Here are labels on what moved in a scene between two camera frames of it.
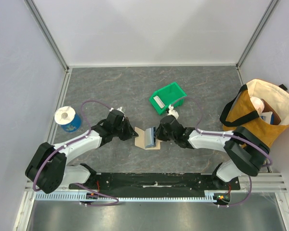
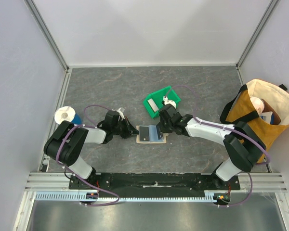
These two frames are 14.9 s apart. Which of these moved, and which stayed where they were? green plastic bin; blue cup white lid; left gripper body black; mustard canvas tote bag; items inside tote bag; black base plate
Moved: green plastic bin
Stayed: mustard canvas tote bag; black base plate; blue cup white lid; items inside tote bag; left gripper body black
